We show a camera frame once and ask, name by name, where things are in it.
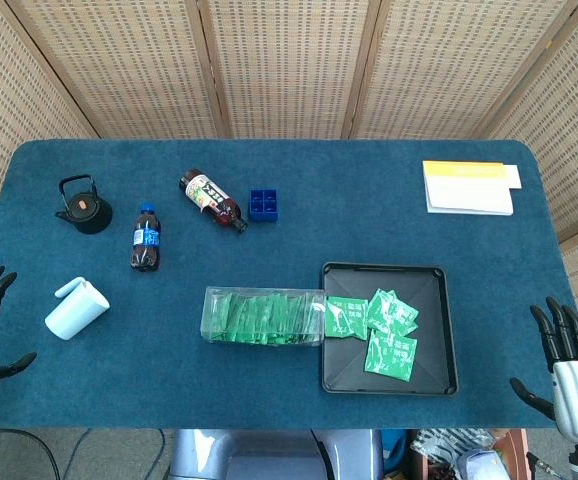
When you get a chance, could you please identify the clear plastic box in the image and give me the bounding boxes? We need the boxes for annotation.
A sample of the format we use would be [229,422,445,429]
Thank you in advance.
[200,285,328,347]

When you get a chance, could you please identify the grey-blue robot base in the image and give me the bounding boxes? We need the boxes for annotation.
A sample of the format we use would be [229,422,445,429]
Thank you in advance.
[168,428,385,480]

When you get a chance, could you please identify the black square plastic tray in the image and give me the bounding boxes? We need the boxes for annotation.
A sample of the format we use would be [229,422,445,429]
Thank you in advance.
[321,261,459,397]

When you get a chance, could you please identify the brown tea bottle printed label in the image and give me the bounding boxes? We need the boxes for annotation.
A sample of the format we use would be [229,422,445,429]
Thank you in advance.
[178,168,249,234]

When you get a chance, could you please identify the green tea packets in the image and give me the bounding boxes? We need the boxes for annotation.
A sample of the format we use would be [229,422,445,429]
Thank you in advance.
[208,291,326,346]

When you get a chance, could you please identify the blue plastic crate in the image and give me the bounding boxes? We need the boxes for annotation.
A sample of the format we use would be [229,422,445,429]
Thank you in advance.
[247,188,280,224]

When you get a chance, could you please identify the cola bottle with blue label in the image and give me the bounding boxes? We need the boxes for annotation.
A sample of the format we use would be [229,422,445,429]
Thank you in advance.
[129,202,162,273]

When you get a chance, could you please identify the yellow and white booklet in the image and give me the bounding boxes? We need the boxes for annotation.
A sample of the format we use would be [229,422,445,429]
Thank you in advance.
[422,159,514,217]

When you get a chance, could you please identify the blue table cloth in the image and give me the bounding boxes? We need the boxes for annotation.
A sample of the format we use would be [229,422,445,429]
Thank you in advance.
[0,138,578,432]

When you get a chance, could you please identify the black hand cable with plug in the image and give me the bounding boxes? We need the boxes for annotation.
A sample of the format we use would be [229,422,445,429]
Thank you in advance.
[525,451,556,477]

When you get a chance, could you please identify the pale handled mug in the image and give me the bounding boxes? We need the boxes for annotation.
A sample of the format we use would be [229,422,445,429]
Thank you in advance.
[44,276,111,342]

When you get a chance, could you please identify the black teapot with handle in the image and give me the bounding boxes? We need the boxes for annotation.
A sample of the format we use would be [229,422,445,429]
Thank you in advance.
[54,173,114,235]

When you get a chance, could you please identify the black floor cable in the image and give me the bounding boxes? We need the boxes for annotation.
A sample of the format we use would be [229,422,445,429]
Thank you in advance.
[0,427,63,480]

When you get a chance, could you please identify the thin dark floor cable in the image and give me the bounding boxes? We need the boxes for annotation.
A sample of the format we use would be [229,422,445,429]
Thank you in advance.
[61,428,166,480]

